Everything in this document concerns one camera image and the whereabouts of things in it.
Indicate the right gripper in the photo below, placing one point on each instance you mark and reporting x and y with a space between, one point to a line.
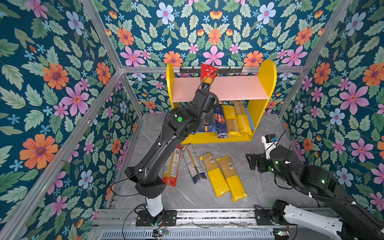
259 158

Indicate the red spaghetti bag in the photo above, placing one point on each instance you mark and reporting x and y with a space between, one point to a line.
208 73
171 168

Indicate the blue Barilla pasta box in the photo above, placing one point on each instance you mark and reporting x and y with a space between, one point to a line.
208 125

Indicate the dark blue Barilla spaghetti bag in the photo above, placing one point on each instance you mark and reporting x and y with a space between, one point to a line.
220 123

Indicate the yellow Pastatime spaghetti bag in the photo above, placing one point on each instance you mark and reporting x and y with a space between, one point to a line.
242 118

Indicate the clear blue spaghetti bag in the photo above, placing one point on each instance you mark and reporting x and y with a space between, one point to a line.
195 168

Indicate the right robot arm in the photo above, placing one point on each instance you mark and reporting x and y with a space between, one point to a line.
353 221

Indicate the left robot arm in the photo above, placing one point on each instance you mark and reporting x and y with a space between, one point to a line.
178 124

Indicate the yellow shelf unit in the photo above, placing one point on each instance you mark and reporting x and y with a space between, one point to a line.
256 89

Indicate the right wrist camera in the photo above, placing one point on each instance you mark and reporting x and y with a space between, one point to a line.
270 143

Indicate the black hook rail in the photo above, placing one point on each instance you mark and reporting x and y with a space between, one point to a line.
219 70

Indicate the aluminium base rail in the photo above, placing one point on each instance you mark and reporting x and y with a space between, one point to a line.
246 217

